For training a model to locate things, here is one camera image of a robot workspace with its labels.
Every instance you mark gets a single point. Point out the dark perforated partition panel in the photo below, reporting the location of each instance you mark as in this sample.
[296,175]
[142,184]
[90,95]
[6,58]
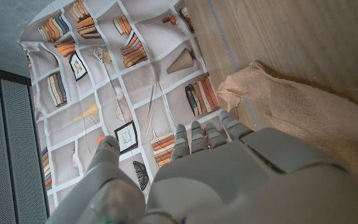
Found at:
[5,149]

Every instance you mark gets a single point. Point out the tan nylon stocking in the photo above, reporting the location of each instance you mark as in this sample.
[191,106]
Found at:
[306,109]

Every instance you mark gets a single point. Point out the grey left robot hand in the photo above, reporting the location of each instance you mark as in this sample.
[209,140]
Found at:
[228,183]

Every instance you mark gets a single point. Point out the printed bookshelf backdrop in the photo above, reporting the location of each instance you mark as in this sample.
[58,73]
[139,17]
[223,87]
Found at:
[113,81]

